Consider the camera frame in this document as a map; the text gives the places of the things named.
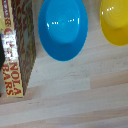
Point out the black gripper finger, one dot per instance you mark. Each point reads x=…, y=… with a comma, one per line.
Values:
x=1, y=58

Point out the granola bars cardboard box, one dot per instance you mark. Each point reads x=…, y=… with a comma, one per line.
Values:
x=20, y=40

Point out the blue plastic bowl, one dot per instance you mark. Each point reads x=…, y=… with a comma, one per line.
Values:
x=62, y=30

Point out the yellow plastic bowl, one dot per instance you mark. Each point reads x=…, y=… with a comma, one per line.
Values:
x=115, y=20

